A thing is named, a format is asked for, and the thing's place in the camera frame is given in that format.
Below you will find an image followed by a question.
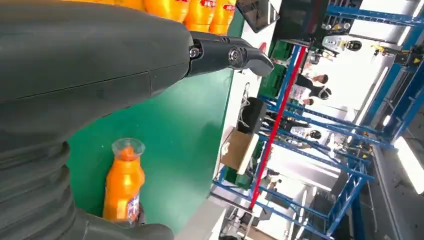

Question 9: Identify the ceiling light panel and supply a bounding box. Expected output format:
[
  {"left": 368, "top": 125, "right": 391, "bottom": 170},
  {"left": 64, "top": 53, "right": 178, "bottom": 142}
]
[{"left": 394, "top": 137, "right": 424, "bottom": 195}]

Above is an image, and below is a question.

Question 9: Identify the white humanoid robot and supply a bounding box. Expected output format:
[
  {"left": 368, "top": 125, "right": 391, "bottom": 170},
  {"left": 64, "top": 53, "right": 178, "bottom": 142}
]
[{"left": 321, "top": 34, "right": 363, "bottom": 53}]

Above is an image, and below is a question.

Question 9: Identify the red pole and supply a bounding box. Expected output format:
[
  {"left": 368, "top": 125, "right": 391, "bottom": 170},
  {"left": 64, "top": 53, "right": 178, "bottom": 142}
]
[{"left": 248, "top": 46, "right": 307, "bottom": 210}]

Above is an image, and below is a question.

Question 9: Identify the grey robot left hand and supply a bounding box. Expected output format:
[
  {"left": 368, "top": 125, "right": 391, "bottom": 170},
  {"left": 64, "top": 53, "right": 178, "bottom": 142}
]
[{"left": 0, "top": 0, "right": 275, "bottom": 240}]

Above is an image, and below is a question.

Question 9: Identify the black display panel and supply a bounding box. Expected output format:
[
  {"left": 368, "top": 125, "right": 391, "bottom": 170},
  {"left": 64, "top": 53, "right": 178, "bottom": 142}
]
[{"left": 274, "top": 0, "right": 329, "bottom": 44}]

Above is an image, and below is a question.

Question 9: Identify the orange drink bottle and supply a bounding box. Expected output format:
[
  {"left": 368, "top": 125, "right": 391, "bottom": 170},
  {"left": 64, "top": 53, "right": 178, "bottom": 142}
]
[
  {"left": 208, "top": 0, "right": 237, "bottom": 36},
  {"left": 144, "top": 0, "right": 191, "bottom": 23},
  {"left": 102, "top": 137, "right": 147, "bottom": 229},
  {"left": 183, "top": 0, "right": 218, "bottom": 33}
]

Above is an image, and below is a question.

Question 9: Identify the green table mat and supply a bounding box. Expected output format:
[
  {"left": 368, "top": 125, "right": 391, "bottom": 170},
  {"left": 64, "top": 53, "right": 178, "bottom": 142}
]
[{"left": 66, "top": 9, "right": 246, "bottom": 234}]

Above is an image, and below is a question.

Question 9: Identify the blue metal rack frame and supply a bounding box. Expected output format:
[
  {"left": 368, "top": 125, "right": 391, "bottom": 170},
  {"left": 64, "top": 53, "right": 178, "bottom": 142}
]
[{"left": 211, "top": 0, "right": 424, "bottom": 240}]

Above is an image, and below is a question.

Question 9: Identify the white table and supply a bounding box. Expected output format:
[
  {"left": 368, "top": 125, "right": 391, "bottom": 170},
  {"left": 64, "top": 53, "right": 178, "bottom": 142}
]
[{"left": 211, "top": 33, "right": 276, "bottom": 213}]

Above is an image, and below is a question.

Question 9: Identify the green crate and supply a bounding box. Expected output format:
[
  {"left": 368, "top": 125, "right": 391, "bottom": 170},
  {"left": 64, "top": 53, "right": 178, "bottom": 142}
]
[{"left": 258, "top": 39, "right": 294, "bottom": 100}]

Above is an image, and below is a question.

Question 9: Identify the cardboard box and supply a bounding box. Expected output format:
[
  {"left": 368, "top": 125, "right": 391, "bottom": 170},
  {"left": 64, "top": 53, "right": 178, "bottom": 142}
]
[{"left": 220, "top": 129, "right": 260, "bottom": 176}]

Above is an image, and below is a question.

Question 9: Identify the person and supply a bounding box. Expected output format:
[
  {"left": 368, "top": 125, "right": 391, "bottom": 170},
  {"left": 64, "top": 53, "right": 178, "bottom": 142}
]
[
  {"left": 264, "top": 112, "right": 323, "bottom": 142},
  {"left": 295, "top": 73, "right": 329, "bottom": 88},
  {"left": 290, "top": 85, "right": 333, "bottom": 101}
]

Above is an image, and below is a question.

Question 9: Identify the black tablet with blue stand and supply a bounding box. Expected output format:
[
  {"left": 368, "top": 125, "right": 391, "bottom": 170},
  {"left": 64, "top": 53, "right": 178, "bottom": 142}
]
[{"left": 236, "top": 0, "right": 280, "bottom": 34}]

